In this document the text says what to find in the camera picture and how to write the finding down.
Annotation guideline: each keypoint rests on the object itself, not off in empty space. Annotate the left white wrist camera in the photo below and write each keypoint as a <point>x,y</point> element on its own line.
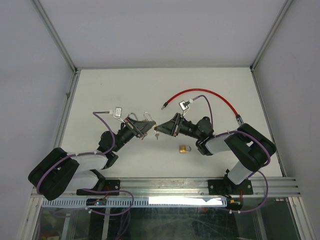
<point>117,114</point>

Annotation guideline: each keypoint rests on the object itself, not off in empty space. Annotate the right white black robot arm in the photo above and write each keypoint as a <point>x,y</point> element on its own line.
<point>252,149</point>

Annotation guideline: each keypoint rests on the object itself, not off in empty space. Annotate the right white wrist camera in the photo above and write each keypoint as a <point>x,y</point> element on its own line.
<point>185,107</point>

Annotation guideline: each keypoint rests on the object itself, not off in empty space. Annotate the black mounting plate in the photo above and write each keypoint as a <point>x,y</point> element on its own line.
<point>226,188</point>
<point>103,187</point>

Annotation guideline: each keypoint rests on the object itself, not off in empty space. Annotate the white slotted cable duct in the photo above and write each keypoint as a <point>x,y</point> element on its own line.
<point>139,202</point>

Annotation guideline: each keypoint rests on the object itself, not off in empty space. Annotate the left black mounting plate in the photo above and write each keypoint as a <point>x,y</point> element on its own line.
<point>103,187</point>

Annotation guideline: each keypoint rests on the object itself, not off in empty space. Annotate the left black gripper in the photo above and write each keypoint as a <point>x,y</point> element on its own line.
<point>142,126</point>

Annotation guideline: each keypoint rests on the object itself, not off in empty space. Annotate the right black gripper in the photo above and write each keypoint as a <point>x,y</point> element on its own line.
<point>171,127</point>

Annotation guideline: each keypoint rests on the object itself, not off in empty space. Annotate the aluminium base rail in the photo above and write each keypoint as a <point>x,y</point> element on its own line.
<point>276,187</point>

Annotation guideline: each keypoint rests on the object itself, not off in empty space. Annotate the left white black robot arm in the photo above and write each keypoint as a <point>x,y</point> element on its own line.
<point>61,170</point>

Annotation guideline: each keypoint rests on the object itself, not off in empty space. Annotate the red cable lock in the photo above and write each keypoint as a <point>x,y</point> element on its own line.
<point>238,117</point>

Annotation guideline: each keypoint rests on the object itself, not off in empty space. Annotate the small brass padlock long shackle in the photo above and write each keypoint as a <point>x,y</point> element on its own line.
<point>149,118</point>

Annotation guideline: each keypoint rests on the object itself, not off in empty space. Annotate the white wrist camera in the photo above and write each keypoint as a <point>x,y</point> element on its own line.
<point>185,107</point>
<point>117,114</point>

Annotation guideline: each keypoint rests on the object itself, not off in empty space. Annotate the large brass padlock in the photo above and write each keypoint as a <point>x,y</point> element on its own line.
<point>132,117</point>

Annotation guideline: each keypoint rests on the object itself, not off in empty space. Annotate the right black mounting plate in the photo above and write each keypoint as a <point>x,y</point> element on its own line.
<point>226,188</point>

